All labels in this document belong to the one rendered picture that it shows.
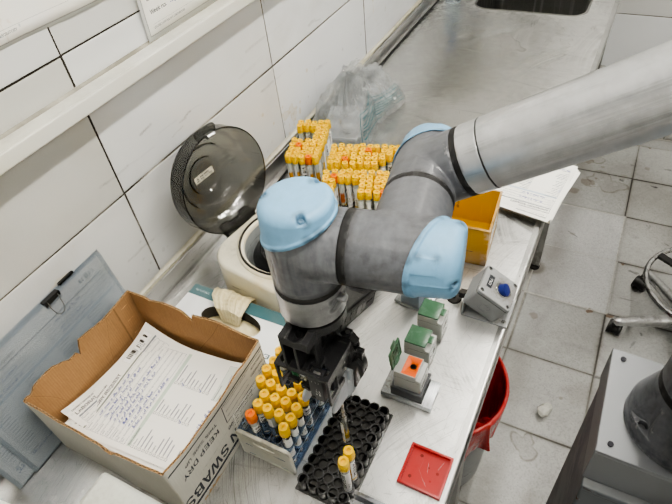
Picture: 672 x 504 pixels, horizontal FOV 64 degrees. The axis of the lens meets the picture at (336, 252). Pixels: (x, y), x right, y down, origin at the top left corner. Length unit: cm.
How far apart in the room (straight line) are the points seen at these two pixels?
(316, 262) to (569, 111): 26
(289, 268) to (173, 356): 54
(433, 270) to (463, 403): 52
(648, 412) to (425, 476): 33
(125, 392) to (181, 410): 11
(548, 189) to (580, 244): 123
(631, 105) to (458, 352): 62
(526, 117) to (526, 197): 80
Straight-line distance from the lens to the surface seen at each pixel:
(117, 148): 104
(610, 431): 90
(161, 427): 95
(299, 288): 53
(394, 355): 90
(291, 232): 48
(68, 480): 105
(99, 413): 101
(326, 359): 63
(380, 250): 48
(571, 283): 240
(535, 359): 213
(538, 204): 132
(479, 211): 124
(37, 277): 99
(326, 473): 89
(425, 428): 94
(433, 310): 99
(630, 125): 53
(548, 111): 53
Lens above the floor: 171
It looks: 44 degrees down
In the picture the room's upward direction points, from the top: 7 degrees counter-clockwise
